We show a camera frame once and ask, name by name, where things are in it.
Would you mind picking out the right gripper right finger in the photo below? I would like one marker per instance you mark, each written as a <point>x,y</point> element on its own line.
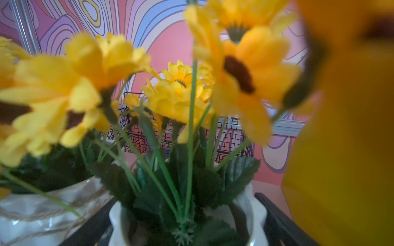
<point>279,229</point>

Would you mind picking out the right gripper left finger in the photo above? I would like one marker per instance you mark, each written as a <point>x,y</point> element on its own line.
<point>92,230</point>

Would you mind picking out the sunflower pot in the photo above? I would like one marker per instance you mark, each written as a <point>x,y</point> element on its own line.
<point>54,112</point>
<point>186,198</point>

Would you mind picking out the yellow shelf unit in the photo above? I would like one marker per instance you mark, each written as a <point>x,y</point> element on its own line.
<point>339,179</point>

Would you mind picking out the black wire basket rear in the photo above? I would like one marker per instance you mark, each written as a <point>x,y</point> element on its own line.
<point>227,139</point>

